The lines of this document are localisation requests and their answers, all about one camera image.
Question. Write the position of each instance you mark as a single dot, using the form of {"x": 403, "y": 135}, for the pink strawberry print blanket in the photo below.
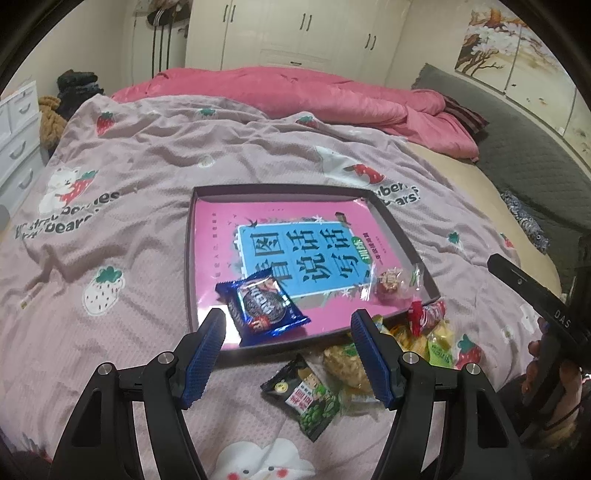
{"x": 138, "y": 258}

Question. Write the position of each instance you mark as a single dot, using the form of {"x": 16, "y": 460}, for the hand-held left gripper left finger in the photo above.
{"x": 203, "y": 364}

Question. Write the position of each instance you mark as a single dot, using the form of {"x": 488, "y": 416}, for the beige bed sheet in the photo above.
{"x": 461, "y": 184}

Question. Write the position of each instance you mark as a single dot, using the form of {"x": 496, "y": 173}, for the pink and blue book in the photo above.
{"x": 217, "y": 249}

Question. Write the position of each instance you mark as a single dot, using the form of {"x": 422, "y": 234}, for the clear-wrapped round pastry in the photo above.
{"x": 391, "y": 282}

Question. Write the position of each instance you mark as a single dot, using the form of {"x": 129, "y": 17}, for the grey quilted headboard cushion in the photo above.
{"x": 531, "y": 152}

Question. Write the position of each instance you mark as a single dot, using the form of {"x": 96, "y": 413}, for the yellow snack packet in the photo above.
{"x": 404, "y": 339}

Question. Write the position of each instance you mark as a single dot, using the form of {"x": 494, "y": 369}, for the white drawer unit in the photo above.
{"x": 18, "y": 138}

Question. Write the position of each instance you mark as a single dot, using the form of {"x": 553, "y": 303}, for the dark striped pillow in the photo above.
{"x": 468, "y": 115}

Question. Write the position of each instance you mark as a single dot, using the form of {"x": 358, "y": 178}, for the clear rice cracker packet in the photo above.
{"x": 344, "y": 369}

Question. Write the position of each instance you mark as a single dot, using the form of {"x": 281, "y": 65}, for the pink quilt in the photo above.
{"x": 277, "y": 92}

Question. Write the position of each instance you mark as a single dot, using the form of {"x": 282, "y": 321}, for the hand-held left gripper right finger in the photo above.
{"x": 371, "y": 364}

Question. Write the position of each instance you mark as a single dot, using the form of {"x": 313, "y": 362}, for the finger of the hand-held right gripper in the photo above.
{"x": 517, "y": 279}

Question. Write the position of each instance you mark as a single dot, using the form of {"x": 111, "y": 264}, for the red snack packet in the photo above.
{"x": 425, "y": 316}

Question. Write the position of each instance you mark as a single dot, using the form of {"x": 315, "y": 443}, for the tree wall painting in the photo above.
{"x": 503, "y": 41}

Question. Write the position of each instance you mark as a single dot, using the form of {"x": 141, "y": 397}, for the black green pea packet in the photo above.
{"x": 304, "y": 397}

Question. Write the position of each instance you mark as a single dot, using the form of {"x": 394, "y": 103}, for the dark clothes pile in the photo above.
{"x": 76, "y": 87}

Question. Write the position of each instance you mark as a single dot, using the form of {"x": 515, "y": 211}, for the coat rack with clothes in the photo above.
{"x": 161, "y": 18}

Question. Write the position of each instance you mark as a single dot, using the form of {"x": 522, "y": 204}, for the dark shallow box tray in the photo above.
{"x": 277, "y": 193}

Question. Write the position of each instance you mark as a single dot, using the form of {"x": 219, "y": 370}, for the blue cookie packet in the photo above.
{"x": 263, "y": 307}

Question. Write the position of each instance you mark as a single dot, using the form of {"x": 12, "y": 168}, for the blue patterned cloth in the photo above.
{"x": 526, "y": 221}

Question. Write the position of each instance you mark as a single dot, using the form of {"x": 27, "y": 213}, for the person's right hand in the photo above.
{"x": 570, "y": 392}

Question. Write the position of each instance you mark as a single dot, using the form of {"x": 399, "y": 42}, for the cream wardrobe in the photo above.
{"x": 277, "y": 32}

